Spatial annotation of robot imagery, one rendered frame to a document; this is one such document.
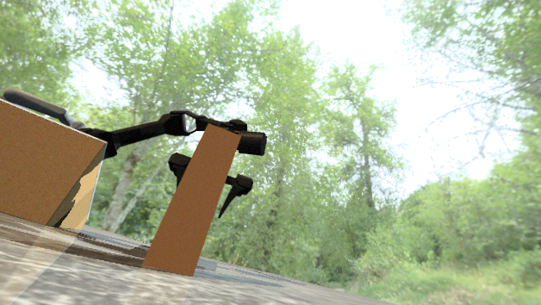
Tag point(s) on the tan wooden post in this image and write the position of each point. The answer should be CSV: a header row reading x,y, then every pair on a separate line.
x,y
178,243

